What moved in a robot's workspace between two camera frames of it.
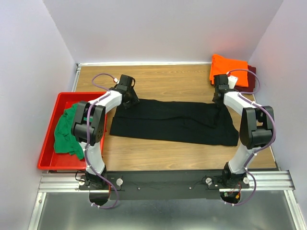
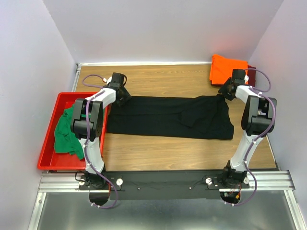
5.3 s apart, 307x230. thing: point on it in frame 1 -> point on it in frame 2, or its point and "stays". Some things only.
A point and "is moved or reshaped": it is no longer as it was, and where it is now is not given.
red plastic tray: (49, 159) stays
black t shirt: (211, 124) is moved or reshaped
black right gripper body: (216, 101) -> (224, 90)
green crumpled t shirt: (65, 141) stays
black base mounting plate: (162, 184) stays
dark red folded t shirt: (252, 77) stays
